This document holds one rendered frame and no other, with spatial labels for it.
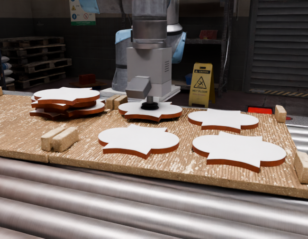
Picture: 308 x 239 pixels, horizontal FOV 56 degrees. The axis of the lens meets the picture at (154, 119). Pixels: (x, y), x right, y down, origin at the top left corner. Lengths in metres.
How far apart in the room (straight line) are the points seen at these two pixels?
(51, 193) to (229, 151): 0.28
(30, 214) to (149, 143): 0.22
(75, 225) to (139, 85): 0.34
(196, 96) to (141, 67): 3.58
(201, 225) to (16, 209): 0.24
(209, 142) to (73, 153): 0.24
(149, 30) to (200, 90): 3.59
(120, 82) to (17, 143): 0.61
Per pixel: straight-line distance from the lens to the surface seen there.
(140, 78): 0.64
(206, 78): 4.19
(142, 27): 0.63
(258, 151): 0.51
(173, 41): 1.08
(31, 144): 0.58
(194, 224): 0.38
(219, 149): 0.50
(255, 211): 0.41
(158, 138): 0.54
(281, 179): 0.46
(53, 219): 0.40
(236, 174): 0.45
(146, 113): 0.65
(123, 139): 0.53
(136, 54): 0.65
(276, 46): 5.20
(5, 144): 0.60
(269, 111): 0.81
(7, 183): 0.50
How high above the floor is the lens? 1.15
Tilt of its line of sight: 18 degrees down
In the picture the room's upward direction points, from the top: straight up
